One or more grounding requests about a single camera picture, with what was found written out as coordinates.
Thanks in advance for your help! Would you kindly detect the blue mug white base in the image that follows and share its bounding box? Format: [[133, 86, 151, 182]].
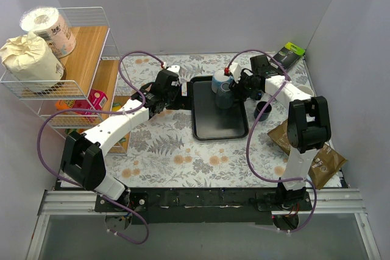
[[211, 69, 233, 94]]

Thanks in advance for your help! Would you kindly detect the grey-blue faceted mug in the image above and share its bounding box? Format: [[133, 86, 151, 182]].
[[215, 82, 234, 110]]

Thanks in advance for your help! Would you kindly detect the small dark blue mug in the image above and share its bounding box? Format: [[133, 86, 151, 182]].
[[253, 101, 272, 122]]

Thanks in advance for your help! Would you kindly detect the light blue faceted mug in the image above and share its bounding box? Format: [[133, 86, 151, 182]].
[[297, 85, 314, 97]]

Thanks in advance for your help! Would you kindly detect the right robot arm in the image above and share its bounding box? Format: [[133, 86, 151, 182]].
[[224, 60, 332, 210]]

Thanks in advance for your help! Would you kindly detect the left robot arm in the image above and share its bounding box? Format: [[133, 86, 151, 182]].
[[61, 65, 183, 211]]

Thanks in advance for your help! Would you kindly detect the black green box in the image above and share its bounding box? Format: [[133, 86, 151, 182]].
[[273, 42, 305, 71]]

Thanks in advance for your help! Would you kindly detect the black rectangular tray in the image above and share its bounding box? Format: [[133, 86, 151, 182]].
[[187, 76, 249, 141]]

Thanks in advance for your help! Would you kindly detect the yellow orange snack bag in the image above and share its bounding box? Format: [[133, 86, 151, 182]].
[[112, 103, 122, 112]]

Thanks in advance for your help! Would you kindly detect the floral table mat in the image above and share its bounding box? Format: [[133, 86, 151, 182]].
[[105, 54, 311, 188]]

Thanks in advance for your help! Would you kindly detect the pink snack box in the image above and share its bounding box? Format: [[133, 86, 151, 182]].
[[72, 89, 108, 115]]

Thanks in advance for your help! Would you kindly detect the orange snack packet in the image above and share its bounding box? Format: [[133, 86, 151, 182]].
[[55, 100, 76, 114]]

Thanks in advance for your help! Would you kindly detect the colourful sponge pack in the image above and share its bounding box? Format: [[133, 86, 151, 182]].
[[65, 128, 83, 135]]

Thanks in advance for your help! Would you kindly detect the brown coffee bag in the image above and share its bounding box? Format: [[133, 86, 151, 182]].
[[268, 120, 347, 190]]

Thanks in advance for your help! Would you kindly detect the cream wrapped paper roll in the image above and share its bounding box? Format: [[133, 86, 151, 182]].
[[1, 32, 66, 93]]

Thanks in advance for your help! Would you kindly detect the white toilet paper roll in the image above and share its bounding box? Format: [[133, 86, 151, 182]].
[[19, 7, 76, 58]]

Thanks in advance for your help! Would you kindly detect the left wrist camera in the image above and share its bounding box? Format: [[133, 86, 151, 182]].
[[162, 63, 181, 85]]

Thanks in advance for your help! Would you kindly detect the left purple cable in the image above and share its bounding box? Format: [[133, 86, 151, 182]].
[[36, 50, 168, 245]]

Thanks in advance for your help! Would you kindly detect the white wire shelf rack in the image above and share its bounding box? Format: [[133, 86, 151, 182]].
[[0, 6, 137, 155]]

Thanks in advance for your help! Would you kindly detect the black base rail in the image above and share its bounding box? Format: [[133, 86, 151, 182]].
[[45, 185, 363, 226]]

